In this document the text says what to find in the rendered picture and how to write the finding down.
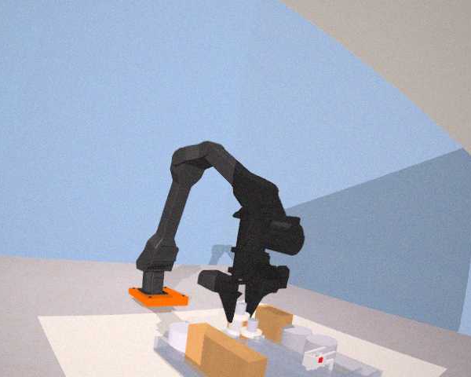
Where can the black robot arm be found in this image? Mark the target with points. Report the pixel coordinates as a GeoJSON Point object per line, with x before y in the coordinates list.
{"type": "Point", "coordinates": [263, 222]}

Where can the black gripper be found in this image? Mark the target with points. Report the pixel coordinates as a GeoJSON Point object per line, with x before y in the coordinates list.
{"type": "Point", "coordinates": [227, 286]}

